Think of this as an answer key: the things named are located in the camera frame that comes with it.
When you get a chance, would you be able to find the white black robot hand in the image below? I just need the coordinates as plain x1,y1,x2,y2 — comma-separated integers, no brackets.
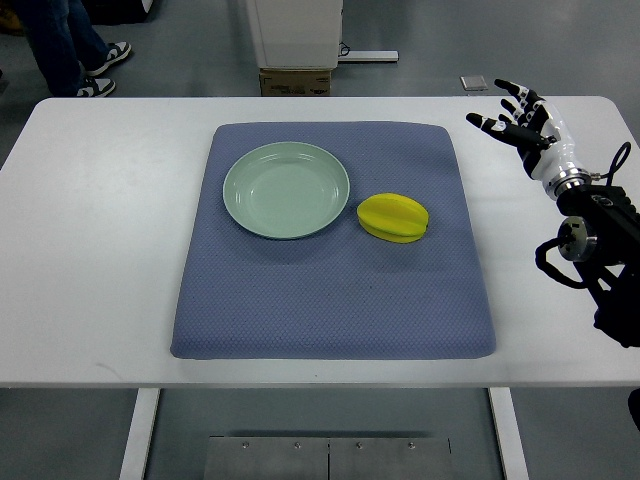
466,79,592,200

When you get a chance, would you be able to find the yellow starfruit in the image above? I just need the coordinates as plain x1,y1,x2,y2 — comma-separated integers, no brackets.
356,193,430,244

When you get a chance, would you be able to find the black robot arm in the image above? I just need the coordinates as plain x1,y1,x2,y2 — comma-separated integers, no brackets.
535,142,639,348

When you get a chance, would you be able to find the small grey floor plate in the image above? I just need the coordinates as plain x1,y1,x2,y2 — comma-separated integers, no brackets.
459,75,488,92

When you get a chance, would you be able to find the light green plate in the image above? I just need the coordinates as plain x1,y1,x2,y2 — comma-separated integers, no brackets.
222,142,351,240

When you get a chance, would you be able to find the metal floor plate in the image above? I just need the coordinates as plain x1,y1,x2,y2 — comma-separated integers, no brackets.
204,436,454,479

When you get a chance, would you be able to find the white base bar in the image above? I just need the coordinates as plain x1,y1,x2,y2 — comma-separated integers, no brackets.
338,50,399,63

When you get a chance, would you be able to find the blue grey cushion mat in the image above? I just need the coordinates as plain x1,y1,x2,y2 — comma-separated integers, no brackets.
171,122,496,360

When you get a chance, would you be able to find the cardboard box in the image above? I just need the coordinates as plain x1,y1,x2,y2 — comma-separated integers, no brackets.
259,69,332,97

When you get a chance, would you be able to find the right white table leg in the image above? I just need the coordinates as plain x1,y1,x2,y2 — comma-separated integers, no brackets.
488,387,530,480

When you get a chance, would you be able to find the white table leg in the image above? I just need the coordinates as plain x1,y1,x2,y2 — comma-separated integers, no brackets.
119,388,161,480
488,387,530,480

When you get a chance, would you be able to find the black white machine base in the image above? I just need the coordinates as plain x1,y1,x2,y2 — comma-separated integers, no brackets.
82,0,154,25

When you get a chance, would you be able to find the left white table leg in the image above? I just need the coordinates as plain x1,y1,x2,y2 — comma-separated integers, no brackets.
119,388,161,480

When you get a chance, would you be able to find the person in jeans and sneakers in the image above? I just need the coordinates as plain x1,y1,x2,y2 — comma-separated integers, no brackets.
12,0,132,98

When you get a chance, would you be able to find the tan work boot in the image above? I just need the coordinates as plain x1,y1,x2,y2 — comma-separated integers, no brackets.
0,5,23,36

